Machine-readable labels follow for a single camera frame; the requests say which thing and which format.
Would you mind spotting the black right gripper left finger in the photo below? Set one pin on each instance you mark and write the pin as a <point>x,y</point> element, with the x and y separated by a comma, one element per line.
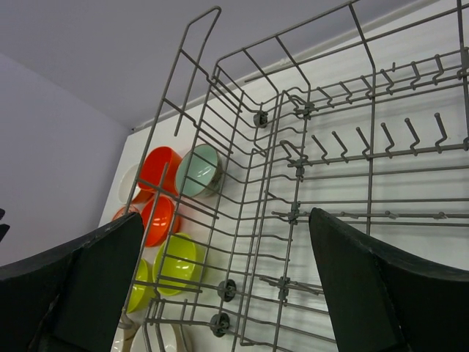
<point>70,297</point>

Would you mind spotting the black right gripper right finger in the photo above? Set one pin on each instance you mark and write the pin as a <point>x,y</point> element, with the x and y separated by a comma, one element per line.
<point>381,298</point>

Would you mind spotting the grey wire dish rack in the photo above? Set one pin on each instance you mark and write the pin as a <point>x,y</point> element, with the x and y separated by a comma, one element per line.
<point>370,125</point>

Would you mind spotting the lime green bowl left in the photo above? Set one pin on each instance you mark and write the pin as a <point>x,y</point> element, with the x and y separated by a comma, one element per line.
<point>141,294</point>

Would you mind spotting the lime green bowl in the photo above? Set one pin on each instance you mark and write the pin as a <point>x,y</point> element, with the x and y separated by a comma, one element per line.
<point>178,265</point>
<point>141,294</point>

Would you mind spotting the lime green bowl right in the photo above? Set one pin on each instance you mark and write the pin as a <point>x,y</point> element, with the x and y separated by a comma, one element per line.
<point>178,265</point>

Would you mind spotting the orange round bowl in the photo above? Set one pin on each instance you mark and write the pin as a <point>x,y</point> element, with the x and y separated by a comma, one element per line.
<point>159,224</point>

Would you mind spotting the small white bowl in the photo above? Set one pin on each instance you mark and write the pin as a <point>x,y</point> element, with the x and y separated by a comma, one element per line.
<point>126,185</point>

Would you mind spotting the orange square bowl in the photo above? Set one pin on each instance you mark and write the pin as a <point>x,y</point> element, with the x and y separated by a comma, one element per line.
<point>161,163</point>

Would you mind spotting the pale green ceramic bowl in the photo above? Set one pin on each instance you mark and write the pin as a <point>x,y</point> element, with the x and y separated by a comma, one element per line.
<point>200,172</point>

